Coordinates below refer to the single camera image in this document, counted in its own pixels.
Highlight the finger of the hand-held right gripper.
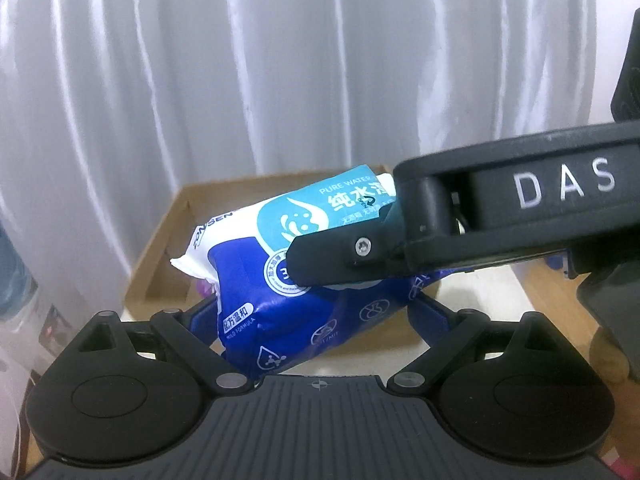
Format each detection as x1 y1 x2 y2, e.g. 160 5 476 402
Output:
286 201 406 288

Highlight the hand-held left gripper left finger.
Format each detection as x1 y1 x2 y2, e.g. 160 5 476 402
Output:
64 298 257 396

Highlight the blue water dispenser bottle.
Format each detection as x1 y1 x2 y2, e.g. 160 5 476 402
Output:
0 230 38 321

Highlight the blue wet wipes pack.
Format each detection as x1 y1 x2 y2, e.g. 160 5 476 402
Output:
170 162 446 376

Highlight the brown cardboard box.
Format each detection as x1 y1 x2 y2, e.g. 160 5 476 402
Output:
122 162 441 356

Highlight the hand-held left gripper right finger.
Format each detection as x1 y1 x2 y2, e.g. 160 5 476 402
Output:
385 292 576 396

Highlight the white curtain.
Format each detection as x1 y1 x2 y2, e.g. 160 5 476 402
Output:
0 0 640 286

